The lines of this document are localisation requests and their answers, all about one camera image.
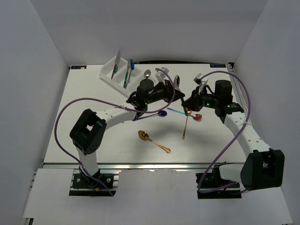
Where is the pink handled silver spoon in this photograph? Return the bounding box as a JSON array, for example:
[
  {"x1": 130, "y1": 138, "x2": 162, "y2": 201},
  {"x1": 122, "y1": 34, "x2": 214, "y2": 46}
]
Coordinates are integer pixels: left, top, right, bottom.
[{"x1": 143, "y1": 69, "x2": 151, "y2": 79}]

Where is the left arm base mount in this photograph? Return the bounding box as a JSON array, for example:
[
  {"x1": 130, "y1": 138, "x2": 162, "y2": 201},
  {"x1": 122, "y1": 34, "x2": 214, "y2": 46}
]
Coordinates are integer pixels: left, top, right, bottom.
[{"x1": 69, "y1": 171, "x2": 119, "y2": 197}]

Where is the slim gold spoon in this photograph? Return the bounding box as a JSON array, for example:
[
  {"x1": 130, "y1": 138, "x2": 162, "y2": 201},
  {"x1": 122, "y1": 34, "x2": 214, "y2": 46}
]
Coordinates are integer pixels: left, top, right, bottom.
[{"x1": 182, "y1": 109, "x2": 192, "y2": 140}]

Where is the blue iridescent fork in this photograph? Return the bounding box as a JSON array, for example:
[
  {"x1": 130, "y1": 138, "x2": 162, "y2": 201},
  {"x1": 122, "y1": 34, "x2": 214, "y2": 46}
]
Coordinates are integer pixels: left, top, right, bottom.
[{"x1": 130, "y1": 59, "x2": 135, "y2": 70}]

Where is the teal handled silver fork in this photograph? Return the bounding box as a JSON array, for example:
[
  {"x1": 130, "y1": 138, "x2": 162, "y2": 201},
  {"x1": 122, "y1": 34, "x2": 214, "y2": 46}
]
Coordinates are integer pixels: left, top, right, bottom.
[{"x1": 123, "y1": 58, "x2": 132, "y2": 89}]

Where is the aluminium table frame rail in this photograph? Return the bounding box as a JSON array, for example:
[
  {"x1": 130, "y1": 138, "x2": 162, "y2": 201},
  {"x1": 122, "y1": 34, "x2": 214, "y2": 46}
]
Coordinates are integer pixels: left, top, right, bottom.
[{"x1": 226, "y1": 62, "x2": 265, "y2": 168}]

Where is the dark handled steak knife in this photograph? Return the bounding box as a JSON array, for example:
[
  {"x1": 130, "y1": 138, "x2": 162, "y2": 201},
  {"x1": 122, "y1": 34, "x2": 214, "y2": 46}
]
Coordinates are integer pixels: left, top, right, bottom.
[{"x1": 111, "y1": 49, "x2": 121, "y2": 79}]

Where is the right blue corner label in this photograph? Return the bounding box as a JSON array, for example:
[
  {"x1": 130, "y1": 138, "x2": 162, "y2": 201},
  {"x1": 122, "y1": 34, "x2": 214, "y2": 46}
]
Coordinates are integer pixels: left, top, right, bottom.
[{"x1": 210, "y1": 64, "x2": 226, "y2": 68}]

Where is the rainbow iridescent spoon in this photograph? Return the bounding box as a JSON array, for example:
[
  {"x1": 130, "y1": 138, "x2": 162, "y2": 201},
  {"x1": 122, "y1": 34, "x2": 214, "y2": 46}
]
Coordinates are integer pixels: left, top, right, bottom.
[{"x1": 167, "y1": 108, "x2": 202, "y2": 120}]

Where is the white three-compartment plastic tray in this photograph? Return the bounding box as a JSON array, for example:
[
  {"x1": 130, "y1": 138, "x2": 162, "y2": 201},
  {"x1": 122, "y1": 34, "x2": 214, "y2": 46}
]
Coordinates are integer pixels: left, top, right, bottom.
[{"x1": 99, "y1": 56, "x2": 143, "y2": 98}]

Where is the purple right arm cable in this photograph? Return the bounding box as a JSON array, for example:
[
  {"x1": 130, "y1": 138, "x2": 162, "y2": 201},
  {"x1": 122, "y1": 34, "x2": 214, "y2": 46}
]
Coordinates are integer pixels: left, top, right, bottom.
[{"x1": 194, "y1": 71, "x2": 251, "y2": 194}]

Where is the left blue corner label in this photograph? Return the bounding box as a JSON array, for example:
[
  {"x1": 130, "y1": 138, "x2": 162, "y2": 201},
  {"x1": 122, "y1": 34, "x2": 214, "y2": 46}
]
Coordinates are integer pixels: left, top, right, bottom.
[{"x1": 70, "y1": 65, "x2": 87, "y2": 69}]

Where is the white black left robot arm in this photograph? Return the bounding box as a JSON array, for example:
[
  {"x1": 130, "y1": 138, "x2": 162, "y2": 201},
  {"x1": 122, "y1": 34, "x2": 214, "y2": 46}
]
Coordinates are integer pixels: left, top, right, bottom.
[{"x1": 70, "y1": 79, "x2": 185, "y2": 187}]

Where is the purple blue iridescent spoon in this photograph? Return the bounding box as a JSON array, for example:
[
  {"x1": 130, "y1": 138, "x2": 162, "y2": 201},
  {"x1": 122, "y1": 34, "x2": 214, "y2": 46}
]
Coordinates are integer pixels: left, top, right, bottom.
[{"x1": 133, "y1": 110, "x2": 167, "y2": 121}]

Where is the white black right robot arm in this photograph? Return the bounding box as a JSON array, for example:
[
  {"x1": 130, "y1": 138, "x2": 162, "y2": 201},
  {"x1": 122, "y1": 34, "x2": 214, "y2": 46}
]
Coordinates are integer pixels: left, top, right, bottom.
[{"x1": 183, "y1": 78, "x2": 285, "y2": 191}]

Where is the ornate gold spoon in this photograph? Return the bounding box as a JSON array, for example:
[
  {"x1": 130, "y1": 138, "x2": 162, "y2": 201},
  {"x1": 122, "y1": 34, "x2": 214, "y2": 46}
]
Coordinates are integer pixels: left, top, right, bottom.
[{"x1": 138, "y1": 130, "x2": 172, "y2": 153}]

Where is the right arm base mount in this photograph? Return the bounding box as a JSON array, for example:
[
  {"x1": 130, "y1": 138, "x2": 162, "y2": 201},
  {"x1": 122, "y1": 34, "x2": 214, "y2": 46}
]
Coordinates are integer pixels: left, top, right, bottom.
[{"x1": 197, "y1": 165, "x2": 241, "y2": 199}]

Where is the ornate silver fork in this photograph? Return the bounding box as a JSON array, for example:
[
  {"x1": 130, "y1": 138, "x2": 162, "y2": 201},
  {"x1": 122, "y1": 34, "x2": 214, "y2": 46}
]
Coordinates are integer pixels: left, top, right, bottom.
[{"x1": 124, "y1": 63, "x2": 132, "y2": 89}]

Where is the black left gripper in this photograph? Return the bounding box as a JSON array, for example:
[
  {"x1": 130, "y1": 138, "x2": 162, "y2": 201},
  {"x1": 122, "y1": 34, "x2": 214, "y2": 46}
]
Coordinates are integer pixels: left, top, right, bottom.
[{"x1": 145, "y1": 80, "x2": 184, "y2": 105}]

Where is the blue corner label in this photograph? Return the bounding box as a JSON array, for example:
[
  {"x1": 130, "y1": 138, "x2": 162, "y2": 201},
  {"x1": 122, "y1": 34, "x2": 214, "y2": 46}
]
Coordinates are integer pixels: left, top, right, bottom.
[
  {"x1": 70, "y1": 65, "x2": 87, "y2": 69},
  {"x1": 210, "y1": 64, "x2": 226, "y2": 68}
]

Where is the teal handled silver spoon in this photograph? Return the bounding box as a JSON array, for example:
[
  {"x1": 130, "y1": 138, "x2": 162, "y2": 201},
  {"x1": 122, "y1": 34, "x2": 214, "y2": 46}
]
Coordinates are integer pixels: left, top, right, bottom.
[{"x1": 173, "y1": 75, "x2": 184, "y2": 103}]

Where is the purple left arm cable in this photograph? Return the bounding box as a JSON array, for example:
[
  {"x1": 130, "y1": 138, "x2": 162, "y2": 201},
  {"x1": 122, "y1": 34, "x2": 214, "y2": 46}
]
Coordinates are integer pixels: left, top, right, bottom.
[{"x1": 54, "y1": 67, "x2": 176, "y2": 197}]

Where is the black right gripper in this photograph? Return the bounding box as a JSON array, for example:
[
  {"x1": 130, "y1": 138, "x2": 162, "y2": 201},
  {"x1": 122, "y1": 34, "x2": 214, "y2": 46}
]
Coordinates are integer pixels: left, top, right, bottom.
[{"x1": 181, "y1": 86, "x2": 219, "y2": 112}]

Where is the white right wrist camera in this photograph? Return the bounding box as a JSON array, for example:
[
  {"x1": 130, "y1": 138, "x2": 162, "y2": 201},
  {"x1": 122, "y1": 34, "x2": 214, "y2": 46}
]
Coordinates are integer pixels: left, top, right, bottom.
[{"x1": 194, "y1": 73, "x2": 208, "y2": 94}]

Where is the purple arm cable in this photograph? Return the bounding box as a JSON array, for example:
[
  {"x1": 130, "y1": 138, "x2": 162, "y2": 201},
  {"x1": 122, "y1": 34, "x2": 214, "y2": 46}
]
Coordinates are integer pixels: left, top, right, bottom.
[
  {"x1": 54, "y1": 67, "x2": 176, "y2": 197},
  {"x1": 194, "y1": 71, "x2": 251, "y2": 194}
]

